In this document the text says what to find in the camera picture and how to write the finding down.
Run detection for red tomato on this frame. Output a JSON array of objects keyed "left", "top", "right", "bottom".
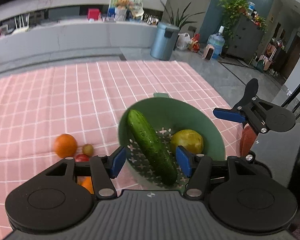
[{"left": 75, "top": 154, "right": 90, "bottom": 162}]

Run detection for yellow-green pear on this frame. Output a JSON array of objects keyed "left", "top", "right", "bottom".
[{"left": 170, "top": 129, "right": 204, "bottom": 154}]

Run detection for large orange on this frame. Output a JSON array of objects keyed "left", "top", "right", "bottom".
[{"left": 53, "top": 134, "right": 77, "bottom": 159}]

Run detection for small brown longan fruit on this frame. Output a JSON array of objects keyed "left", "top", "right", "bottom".
[{"left": 82, "top": 144, "right": 94, "bottom": 157}]

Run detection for green colander bowl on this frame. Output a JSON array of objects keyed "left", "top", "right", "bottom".
[{"left": 118, "top": 94, "right": 225, "bottom": 192}]

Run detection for green cucumber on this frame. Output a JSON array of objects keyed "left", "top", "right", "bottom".
[{"left": 127, "top": 109, "right": 178, "bottom": 186}]

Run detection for grey drawer cabinet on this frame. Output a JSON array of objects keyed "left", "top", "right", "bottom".
[{"left": 226, "top": 15, "right": 264, "bottom": 61}]

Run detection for pink small heater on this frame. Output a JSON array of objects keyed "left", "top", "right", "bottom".
[{"left": 203, "top": 44, "right": 215, "bottom": 61}]

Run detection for blue water bottle jug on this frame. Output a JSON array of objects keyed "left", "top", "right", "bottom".
[{"left": 207, "top": 25, "right": 225, "bottom": 59}]

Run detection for white plastic bag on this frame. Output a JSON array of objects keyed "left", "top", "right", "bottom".
[{"left": 176, "top": 33, "right": 191, "bottom": 51}]

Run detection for pink checkered tablecloth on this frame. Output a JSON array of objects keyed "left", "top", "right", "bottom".
[{"left": 0, "top": 61, "right": 228, "bottom": 239}]

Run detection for potted long-leaf plant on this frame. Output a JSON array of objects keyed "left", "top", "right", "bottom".
[{"left": 160, "top": 0, "right": 205, "bottom": 30}]

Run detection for blue-grey trash bin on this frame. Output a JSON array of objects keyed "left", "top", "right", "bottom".
[{"left": 150, "top": 22, "right": 179, "bottom": 61}]

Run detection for teddy bear gift bundle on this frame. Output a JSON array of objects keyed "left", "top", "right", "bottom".
[{"left": 107, "top": 0, "right": 144, "bottom": 22}]

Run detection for grey tv console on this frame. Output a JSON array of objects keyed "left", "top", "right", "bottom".
[{"left": 0, "top": 19, "right": 157, "bottom": 73}]

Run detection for red box on console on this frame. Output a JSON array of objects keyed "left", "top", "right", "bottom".
[{"left": 87, "top": 8, "right": 100, "bottom": 21}]

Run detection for white wifi router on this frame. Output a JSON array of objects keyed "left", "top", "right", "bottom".
[{"left": 12, "top": 14, "right": 30, "bottom": 35}]

